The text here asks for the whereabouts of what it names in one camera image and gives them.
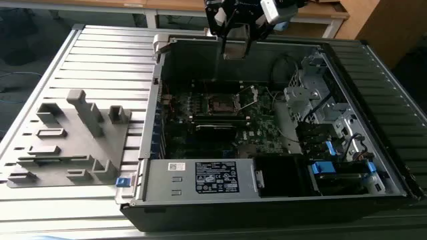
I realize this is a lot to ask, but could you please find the grey case release latch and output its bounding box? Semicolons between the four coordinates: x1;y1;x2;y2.
152;33;177;60

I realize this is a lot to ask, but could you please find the wooden cabinet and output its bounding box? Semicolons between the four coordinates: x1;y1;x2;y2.
335;0;427;70

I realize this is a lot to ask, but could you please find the black drive cable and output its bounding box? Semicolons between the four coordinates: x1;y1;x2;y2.
343;132;364;157

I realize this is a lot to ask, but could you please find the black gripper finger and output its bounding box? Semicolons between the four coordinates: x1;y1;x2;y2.
245;14;277;60
203;1;239;55

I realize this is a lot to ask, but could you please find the grey parts rack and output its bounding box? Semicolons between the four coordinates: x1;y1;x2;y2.
5;89;133;189

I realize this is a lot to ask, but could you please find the blue cable clip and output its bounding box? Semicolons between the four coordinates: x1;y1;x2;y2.
321;140;336;156

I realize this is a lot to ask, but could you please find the black expansion card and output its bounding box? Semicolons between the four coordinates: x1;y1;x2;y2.
195;124;237;142

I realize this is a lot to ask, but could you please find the silver power supply unit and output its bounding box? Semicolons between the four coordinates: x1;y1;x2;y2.
141;157;263;202

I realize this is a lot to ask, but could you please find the coloured wire bundle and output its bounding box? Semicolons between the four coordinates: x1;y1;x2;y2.
352;149;375;162

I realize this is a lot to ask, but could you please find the silver CPU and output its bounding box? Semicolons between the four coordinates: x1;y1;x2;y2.
223;46;248;60

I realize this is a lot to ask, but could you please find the wooden desk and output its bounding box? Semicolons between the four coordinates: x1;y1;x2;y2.
145;0;351;38

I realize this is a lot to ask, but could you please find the blue floor cable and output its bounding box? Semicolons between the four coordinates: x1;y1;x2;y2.
0;70;45;105

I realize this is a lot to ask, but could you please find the silver drive cage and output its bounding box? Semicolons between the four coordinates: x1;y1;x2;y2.
281;53;337;126

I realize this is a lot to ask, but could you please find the thick black PC cable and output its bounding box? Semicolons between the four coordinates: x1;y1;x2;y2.
301;91;335;125

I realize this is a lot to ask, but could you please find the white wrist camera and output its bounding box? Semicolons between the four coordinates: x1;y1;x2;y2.
259;0;291;26

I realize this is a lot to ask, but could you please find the blue case latch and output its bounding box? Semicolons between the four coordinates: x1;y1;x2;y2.
115;176;132;188

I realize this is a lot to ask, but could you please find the chipset heatsink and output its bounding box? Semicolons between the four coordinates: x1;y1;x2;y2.
236;143;259;158

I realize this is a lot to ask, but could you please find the black RAM slot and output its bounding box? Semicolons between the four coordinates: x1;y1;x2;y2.
195;119;248;124
192;113;247;118
195;122;248;127
193;116;247;121

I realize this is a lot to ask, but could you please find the black PC case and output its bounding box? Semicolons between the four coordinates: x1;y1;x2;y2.
113;33;427;233

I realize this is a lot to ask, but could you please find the green motherboard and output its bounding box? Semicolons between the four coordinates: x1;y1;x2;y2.
155;79;303;161

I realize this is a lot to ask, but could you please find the looped black PC cable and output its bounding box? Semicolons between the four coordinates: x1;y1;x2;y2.
269;54;301;90

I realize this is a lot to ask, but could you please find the CPU socket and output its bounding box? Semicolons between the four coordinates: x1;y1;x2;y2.
204;92;244;116

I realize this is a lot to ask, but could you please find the blue disk carrier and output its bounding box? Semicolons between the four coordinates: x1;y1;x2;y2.
308;159;377;197

